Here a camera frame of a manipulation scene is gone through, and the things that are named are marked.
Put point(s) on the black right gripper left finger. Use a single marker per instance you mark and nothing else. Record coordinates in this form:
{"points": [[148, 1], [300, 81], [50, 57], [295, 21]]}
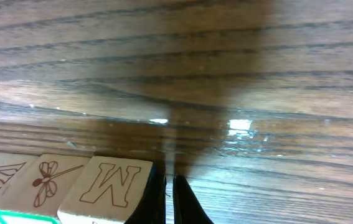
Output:
{"points": [[152, 206]]}

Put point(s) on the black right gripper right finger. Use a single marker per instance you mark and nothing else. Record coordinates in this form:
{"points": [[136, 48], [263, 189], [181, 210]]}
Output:
{"points": [[187, 209]]}

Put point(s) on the blue-sided wooden block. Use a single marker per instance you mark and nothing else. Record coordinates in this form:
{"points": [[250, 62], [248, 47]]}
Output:
{"points": [[107, 191]]}

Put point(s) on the green number 4 block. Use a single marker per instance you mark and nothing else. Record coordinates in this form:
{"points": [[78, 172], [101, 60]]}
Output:
{"points": [[36, 195]]}

